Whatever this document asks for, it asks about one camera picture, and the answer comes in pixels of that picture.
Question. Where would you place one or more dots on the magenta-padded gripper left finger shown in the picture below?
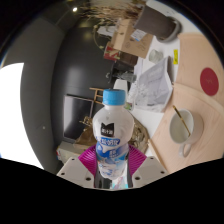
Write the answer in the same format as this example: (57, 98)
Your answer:
(87, 159)

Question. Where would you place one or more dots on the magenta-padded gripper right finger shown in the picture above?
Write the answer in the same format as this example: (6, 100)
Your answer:
(137, 157)

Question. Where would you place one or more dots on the white bottle with blue cap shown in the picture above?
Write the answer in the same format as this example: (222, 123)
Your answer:
(112, 123)

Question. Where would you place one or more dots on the white mug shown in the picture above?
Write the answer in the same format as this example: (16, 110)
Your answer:
(180, 128)

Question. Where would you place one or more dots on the green-labelled spray bottle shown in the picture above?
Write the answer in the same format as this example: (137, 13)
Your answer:
(129, 106)

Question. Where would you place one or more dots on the wooden stick in mug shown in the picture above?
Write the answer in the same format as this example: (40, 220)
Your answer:
(181, 119)

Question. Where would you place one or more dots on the wooden easel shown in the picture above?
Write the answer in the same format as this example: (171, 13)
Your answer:
(97, 96)

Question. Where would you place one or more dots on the grey printed magazine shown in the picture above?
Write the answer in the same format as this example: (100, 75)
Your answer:
(153, 86)

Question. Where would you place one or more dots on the white chair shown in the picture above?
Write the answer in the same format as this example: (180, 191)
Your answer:
(120, 85)

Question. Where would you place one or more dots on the beige canvas mat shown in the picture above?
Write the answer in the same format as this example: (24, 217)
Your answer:
(200, 110)

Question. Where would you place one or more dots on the small glass cup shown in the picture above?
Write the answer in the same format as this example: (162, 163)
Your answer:
(155, 56)

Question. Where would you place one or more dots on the flat round red coaster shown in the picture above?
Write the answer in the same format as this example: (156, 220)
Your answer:
(209, 81)

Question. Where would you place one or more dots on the red box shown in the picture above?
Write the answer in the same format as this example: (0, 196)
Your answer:
(111, 53)

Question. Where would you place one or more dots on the yellow tag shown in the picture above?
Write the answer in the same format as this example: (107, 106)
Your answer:
(175, 56)

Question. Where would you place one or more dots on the brown cardboard box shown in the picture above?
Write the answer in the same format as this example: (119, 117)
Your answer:
(130, 38)

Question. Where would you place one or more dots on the grey pot saucer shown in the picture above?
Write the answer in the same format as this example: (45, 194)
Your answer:
(177, 30)

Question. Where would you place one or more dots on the dried brown plant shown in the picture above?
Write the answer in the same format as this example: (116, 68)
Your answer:
(110, 8)

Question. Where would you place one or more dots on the black wall screen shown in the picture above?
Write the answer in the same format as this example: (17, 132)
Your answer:
(76, 116)

